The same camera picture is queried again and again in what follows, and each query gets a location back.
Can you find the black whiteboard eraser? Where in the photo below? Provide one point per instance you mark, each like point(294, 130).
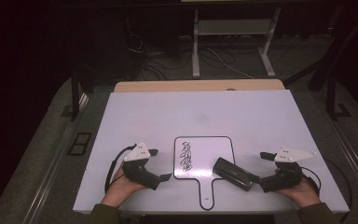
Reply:
point(231, 173)

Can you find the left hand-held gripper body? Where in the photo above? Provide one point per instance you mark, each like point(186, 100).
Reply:
point(138, 172)

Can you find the small paddle-shaped whiteboard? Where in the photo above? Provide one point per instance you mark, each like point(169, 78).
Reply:
point(203, 155)

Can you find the person's right hand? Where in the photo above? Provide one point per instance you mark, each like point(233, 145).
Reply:
point(306, 194)

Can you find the white metal stand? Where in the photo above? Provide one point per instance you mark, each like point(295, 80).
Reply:
point(236, 27)

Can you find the large black metal stand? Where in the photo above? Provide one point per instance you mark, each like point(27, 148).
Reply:
point(332, 77)

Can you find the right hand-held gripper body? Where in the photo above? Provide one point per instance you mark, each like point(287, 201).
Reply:
point(284, 177)

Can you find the light wooden table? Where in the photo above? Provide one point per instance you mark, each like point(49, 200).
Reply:
point(199, 85)

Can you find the black floor outlet frame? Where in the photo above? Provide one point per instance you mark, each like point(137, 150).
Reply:
point(79, 143)

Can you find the slim black metal stand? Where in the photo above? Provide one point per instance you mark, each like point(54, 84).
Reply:
point(74, 93)

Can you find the person's left hand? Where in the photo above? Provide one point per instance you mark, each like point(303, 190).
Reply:
point(118, 189)

